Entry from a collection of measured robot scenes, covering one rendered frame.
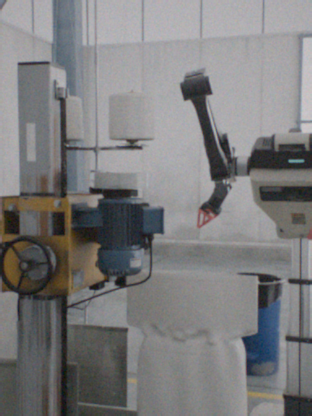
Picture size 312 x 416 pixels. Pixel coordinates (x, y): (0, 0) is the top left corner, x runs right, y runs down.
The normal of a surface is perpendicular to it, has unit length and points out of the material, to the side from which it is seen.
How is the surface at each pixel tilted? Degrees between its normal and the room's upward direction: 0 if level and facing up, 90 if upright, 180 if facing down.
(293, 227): 130
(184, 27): 90
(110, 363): 90
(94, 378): 90
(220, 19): 90
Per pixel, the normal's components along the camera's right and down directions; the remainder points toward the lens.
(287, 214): -0.26, 0.68
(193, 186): -0.29, 0.05
